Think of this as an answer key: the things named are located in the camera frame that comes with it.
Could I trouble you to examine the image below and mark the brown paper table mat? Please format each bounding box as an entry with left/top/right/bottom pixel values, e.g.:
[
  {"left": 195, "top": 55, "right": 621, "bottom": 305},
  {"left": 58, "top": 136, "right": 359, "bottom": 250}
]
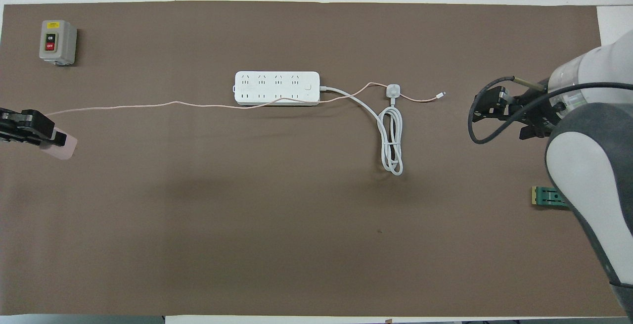
[{"left": 0, "top": 0, "right": 625, "bottom": 317}]

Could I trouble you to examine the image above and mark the white power cord with plug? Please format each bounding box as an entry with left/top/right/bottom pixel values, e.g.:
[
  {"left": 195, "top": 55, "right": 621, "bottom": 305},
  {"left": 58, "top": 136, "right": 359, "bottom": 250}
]
[{"left": 319, "top": 83, "right": 404, "bottom": 176}]

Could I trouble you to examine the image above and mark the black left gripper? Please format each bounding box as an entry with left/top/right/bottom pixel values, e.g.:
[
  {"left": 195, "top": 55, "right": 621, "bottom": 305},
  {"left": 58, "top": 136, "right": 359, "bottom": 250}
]
[{"left": 0, "top": 108, "right": 68, "bottom": 148}]

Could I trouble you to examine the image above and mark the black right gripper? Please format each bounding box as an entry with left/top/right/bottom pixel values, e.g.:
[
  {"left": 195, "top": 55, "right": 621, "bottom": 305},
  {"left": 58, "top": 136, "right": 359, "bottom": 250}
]
[{"left": 473, "top": 85, "right": 565, "bottom": 141}]

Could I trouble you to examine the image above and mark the green rectangular block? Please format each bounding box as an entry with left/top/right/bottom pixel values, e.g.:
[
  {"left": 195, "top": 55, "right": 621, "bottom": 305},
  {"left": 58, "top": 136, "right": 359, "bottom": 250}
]
[{"left": 532, "top": 185, "right": 570, "bottom": 210}]

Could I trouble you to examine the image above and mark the pink usb charger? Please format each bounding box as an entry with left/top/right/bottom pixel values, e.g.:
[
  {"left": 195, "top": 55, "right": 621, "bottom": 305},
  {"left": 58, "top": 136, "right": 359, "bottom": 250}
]
[{"left": 40, "top": 127, "right": 79, "bottom": 161}]

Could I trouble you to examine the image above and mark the grey on off switch box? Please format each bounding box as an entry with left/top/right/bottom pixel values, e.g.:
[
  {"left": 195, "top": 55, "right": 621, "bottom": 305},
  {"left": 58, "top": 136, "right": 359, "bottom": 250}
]
[{"left": 39, "top": 20, "right": 78, "bottom": 66}]

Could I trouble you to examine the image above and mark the pink usb cable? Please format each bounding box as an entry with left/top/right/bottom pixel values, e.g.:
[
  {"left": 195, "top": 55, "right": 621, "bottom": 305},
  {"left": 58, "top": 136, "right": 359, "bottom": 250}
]
[{"left": 47, "top": 82, "right": 447, "bottom": 117}]

